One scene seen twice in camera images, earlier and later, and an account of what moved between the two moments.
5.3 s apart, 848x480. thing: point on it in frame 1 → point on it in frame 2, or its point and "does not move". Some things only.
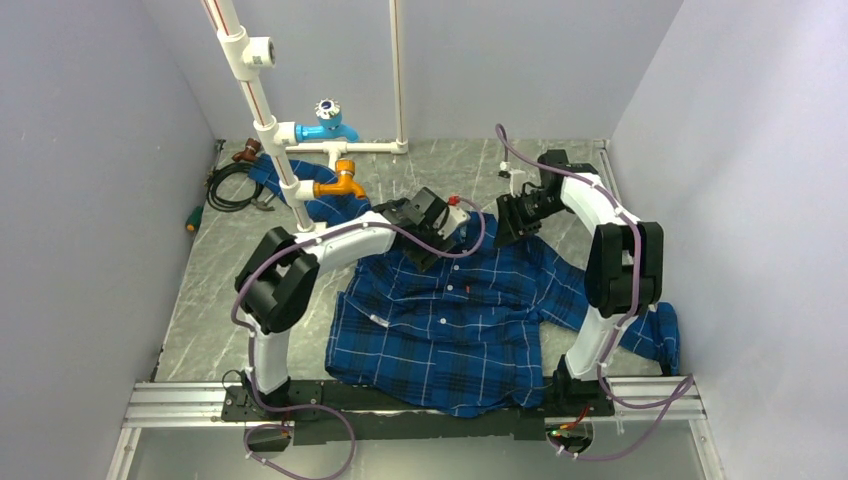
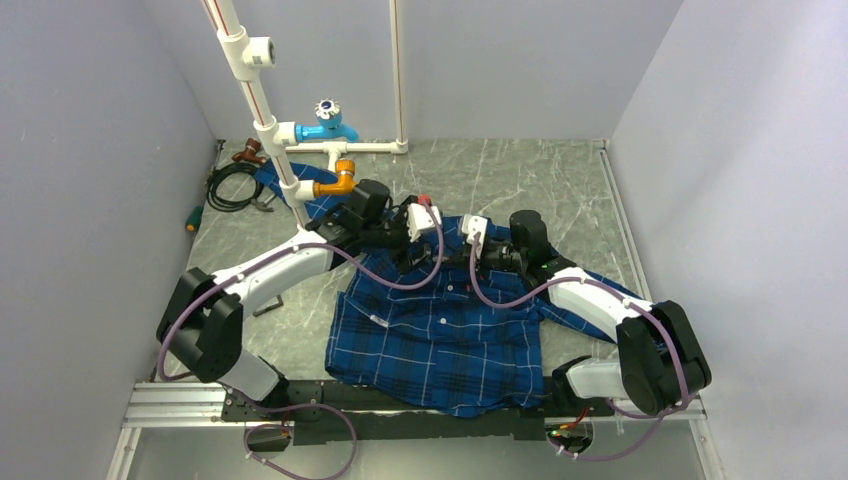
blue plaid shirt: x=480 y=334 does not move
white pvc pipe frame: x=243 y=53 does not move
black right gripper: x=510 y=225 → x=480 y=260
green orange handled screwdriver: x=194 y=219 does not move
